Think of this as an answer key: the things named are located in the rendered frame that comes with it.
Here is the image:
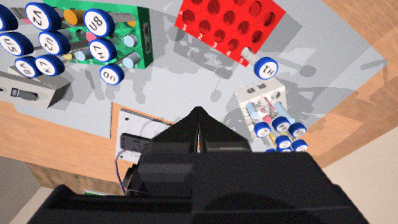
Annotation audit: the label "green tube rack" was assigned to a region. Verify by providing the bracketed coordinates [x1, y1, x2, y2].
[42, 0, 153, 69]

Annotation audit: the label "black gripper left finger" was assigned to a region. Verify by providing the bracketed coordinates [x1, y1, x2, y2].
[143, 106, 198, 154]

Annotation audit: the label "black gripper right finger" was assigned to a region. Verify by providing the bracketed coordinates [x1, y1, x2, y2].
[199, 106, 253, 152]

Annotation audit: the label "white test tube rack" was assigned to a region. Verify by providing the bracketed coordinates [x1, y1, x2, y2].
[235, 77, 287, 141]

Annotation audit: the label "red tube rack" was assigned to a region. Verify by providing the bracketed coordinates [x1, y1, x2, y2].
[175, 0, 286, 66]

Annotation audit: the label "grey bench mat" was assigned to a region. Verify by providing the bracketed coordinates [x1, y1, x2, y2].
[13, 0, 389, 152]

